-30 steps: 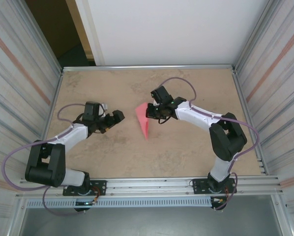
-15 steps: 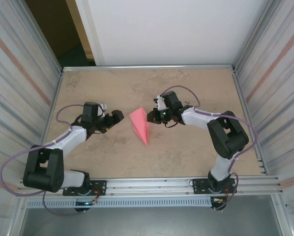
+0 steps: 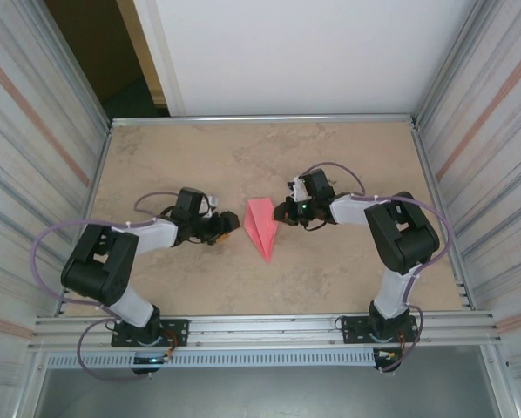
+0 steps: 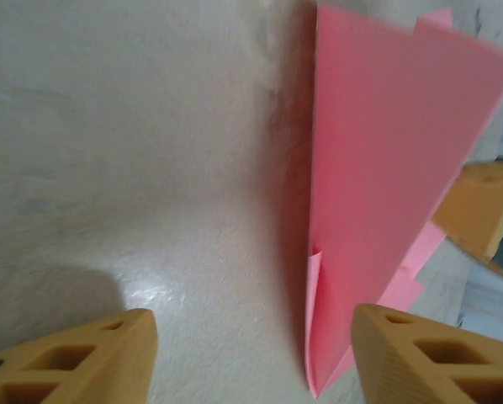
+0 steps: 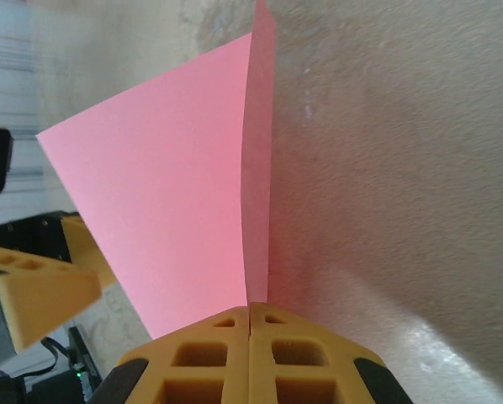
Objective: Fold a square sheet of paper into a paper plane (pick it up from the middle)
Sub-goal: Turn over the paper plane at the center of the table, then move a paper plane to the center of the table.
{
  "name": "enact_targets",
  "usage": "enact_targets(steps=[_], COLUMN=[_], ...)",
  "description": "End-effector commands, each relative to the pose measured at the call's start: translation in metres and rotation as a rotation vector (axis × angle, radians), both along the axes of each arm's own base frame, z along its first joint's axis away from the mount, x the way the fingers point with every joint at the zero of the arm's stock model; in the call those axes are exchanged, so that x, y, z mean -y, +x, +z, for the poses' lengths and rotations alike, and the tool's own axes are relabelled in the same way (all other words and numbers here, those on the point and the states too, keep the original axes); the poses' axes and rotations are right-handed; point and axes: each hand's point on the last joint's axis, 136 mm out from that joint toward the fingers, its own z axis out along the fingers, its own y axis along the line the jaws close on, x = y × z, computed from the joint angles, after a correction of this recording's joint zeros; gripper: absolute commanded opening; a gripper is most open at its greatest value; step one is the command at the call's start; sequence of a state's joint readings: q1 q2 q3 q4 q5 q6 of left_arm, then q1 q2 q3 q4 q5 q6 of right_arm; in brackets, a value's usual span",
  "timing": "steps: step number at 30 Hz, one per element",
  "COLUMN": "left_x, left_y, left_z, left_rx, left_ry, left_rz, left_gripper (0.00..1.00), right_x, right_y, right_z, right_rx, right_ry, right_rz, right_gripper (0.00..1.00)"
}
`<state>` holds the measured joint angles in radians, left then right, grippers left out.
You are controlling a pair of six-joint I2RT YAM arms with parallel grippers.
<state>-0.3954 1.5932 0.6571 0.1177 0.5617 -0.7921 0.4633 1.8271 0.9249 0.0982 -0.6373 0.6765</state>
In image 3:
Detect aluminium corner post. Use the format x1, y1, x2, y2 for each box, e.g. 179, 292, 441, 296
414, 0, 497, 128
33, 0, 113, 131

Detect white door frame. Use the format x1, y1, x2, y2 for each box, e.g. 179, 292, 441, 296
132, 0, 187, 118

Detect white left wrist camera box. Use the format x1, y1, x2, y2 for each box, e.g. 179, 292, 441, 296
201, 195, 221, 218

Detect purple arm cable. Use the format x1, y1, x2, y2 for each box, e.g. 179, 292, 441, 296
301, 161, 456, 374
30, 190, 181, 381

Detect aluminium table side rail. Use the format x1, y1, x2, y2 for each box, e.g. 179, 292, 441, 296
410, 121, 477, 311
58, 124, 113, 317

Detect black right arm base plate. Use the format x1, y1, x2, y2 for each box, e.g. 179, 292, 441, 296
341, 313, 421, 345

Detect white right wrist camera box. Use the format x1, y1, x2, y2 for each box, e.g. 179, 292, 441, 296
287, 176, 308, 202

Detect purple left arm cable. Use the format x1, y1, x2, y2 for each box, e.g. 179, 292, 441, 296
30, 190, 181, 381

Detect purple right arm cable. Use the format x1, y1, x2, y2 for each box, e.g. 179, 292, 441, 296
301, 161, 456, 374

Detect aluminium table edge rail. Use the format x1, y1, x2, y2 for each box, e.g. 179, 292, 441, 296
109, 113, 420, 129

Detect long aluminium mounting rail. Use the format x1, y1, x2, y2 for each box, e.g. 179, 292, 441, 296
27, 311, 504, 352

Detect brown wooden door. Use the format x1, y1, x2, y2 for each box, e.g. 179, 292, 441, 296
44, 0, 171, 118

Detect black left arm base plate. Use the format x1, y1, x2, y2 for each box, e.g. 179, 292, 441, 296
111, 319, 190, 348

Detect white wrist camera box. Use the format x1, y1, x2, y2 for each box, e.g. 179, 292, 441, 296
201, 195, 221, 218
287, 176, 308, 202

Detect pink square paper sheet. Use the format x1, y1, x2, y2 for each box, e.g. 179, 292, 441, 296
242, 196, 279, 263

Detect grey slotted cable duct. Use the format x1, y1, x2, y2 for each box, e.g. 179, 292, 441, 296
45, 349, 377, 369

